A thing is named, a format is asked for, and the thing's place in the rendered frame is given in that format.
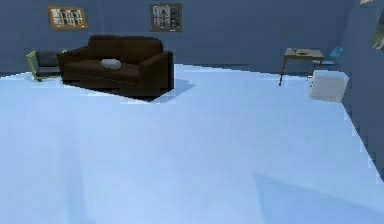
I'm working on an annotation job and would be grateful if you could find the orange framed wall picture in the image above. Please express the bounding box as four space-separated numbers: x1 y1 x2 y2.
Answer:
47 5 89 31

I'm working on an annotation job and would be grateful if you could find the grey cushion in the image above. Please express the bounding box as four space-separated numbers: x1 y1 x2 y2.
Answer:
100 58 122 70

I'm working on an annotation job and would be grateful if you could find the grey framed wall picture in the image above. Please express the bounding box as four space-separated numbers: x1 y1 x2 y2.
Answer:
149 2 183 33

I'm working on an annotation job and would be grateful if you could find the brown wooden table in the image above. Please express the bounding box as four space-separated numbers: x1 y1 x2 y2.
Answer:
278 47 325 87

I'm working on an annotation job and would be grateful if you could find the white cabinet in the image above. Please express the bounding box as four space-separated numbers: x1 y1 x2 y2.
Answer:
308 69 350 104

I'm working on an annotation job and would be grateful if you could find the green framed grey armchair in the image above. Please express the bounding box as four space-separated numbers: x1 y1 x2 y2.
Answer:
26 49 68 83

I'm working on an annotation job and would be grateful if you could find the blue chair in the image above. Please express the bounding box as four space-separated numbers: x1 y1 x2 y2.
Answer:
312 46 343 70

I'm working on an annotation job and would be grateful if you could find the dark brown sofa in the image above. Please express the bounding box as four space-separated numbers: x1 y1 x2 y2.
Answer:
57 34 175 98

